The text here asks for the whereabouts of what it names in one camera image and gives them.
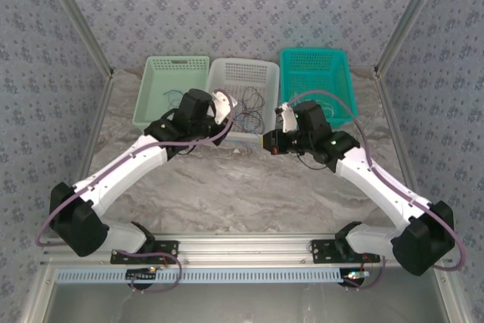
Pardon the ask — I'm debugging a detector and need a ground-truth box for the aluminium frame post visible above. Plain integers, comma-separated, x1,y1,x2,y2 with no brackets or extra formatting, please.
37,0,115,76
373,0,453,74

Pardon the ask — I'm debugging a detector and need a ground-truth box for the light blue slotted duct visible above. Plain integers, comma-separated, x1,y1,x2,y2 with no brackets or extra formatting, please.
55,268,351,284

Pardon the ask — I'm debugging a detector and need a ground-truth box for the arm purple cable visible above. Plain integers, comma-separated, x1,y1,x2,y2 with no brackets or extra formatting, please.
289,90,464,292
36,90,237,294

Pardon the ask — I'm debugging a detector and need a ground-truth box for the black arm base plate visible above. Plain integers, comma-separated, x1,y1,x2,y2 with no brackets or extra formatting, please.
310,239,381,265
110,240,179,265

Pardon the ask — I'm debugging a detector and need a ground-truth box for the small black adapter board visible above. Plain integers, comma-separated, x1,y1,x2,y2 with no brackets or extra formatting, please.
126,268,158,281
342,270,370,286

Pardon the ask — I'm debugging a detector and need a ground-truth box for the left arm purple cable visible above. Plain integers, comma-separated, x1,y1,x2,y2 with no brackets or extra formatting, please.
36,90,237,294

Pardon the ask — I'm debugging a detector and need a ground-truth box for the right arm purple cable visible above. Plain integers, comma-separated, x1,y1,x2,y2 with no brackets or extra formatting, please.
289,90,464,292

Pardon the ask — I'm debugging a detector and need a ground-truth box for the grey metal panel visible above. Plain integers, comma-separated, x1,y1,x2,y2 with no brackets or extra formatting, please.
48,281,451,323

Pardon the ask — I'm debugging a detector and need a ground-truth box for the white plastic basket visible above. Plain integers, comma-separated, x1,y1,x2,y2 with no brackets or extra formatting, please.
201,57,281,141

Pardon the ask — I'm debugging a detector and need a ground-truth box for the light green plastic basket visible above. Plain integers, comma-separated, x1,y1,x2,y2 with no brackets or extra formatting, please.
132,54,211,135

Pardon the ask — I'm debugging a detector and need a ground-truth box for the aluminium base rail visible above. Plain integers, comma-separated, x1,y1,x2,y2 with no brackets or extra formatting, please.
41,234,453,266

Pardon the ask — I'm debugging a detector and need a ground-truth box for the aluminium side rail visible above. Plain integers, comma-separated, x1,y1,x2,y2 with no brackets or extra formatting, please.
373,67,428,203
57,69,116,239

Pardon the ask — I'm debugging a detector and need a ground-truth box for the teal plastic basket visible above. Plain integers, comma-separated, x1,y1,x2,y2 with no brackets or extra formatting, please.
278,47,359,129

